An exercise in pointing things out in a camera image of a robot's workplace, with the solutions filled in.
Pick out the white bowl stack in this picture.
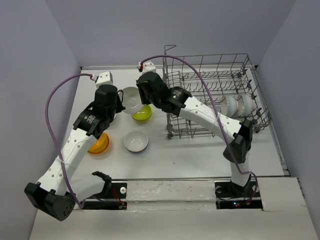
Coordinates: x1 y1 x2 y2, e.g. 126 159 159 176
110 113 118 124

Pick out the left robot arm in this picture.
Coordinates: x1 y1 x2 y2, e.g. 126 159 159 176
24 84 124 221

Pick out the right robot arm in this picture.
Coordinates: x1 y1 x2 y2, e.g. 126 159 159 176
136 71 253 191

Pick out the green bowl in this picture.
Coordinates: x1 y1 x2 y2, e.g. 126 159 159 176
131 104 153 123

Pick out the white bowl red rim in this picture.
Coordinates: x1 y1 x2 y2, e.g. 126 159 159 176
123 130 149 153

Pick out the orange bowl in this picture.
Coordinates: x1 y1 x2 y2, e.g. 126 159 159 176
87 132 110 156

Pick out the grey wire dish rack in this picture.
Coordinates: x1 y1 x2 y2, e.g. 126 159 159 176
162 53 272 139

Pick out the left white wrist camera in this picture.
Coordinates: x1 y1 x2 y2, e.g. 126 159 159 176
90 71 114 89

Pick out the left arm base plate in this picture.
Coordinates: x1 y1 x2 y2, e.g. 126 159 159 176
82 181 128 211

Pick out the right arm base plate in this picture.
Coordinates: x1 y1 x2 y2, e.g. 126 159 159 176
214 181 263 210

